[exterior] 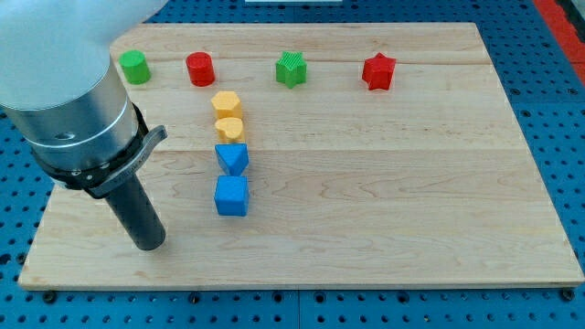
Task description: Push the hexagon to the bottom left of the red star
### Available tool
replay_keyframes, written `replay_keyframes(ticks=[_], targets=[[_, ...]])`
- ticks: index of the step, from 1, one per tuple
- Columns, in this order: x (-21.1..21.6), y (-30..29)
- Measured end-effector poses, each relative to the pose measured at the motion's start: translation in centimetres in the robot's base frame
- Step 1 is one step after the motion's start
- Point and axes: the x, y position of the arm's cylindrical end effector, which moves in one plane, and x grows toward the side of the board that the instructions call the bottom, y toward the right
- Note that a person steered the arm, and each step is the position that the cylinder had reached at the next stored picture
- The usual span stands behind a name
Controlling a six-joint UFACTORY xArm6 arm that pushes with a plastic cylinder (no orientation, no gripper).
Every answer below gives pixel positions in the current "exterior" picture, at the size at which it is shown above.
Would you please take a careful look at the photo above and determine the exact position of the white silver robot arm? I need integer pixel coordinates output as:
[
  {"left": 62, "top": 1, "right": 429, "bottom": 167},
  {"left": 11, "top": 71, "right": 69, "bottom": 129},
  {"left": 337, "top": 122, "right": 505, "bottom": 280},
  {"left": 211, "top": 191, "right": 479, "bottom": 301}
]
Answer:
[{"left": 1, "top": 0, "right": 166, "bottom": 171}]

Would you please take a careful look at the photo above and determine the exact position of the yellow hexagon block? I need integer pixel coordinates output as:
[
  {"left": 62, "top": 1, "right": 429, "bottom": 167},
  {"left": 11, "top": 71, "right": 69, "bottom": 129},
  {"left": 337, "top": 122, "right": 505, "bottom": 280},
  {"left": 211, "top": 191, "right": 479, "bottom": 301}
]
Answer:
[{"left": 211, "top": 91, "right": 243, "bottom": 120}]

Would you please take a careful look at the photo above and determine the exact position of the green star block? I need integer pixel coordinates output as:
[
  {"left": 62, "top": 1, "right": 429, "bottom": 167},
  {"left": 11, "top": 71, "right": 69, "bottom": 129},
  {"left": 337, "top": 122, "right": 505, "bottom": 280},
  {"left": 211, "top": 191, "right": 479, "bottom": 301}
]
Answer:
[{"left": 275, "top": 51, "right": 307, "bottom": 89}]

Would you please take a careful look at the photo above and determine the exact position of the red star block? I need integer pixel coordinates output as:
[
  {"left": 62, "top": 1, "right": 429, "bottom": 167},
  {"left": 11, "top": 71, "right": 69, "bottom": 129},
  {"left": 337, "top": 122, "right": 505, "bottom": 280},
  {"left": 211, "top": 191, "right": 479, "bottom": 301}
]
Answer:
[{"left": 362, "top": 52, "right": 397, "bottom": 90}]

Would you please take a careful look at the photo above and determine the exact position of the wooden board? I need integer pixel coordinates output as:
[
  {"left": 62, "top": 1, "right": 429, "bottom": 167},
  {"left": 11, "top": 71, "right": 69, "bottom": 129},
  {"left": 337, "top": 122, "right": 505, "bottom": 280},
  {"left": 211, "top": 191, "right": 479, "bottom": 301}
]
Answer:
[{"left": 19, "top": 23, "right": 584, "bottom": 291}]

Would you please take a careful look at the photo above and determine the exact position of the blue triangle block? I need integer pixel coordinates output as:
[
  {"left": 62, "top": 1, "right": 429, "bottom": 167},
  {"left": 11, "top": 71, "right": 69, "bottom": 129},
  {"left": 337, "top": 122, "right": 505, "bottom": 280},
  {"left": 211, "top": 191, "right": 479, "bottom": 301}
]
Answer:
[{"left": 215, "top": 143, "right": 249, "bottom": 175}]

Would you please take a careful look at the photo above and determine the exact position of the blue cube block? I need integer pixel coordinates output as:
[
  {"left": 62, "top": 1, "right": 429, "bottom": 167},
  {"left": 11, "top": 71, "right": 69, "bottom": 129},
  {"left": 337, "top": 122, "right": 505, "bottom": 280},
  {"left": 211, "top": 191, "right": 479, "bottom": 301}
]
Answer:
[{"left": 214, "top": 175, "right": 250, "bottom": 217}]

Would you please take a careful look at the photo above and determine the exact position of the yellow heart block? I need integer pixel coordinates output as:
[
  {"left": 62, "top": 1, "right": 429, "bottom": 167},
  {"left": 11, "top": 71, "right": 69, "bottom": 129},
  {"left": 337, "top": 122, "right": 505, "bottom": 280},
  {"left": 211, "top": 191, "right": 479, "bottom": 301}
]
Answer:
[{"left": 214, "top": 117, "right": 245, "bottom": 143}]

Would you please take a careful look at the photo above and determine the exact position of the red cylinder block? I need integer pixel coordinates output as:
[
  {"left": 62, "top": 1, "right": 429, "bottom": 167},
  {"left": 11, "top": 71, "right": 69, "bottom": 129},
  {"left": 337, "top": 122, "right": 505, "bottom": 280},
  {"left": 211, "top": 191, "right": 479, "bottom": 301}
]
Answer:
[{"left": 186, "top": 52, "right": 216, "bottom": 87}]

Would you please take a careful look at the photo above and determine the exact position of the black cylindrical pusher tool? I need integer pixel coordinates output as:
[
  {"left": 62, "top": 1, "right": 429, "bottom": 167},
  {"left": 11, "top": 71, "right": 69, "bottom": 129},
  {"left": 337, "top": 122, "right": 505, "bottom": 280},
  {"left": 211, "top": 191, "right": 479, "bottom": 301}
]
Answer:
[{"left": 105, "top": 175, "right": 165, "bottom": 250}]

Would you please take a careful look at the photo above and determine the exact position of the green cylinder block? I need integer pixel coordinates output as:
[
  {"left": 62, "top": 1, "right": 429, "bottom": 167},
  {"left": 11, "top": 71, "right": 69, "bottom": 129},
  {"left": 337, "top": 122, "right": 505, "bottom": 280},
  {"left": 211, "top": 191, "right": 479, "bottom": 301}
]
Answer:
[{"left": 119, "top": 49, "right": 151, "bottom": 84}]

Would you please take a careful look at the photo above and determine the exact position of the black clamp with lever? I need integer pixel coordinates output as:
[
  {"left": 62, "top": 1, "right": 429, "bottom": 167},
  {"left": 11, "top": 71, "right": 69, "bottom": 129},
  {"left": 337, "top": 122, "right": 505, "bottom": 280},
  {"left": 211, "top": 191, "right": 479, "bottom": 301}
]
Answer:
[{"left": 33, "top": 103, "right": 167, "bottom": 199}]

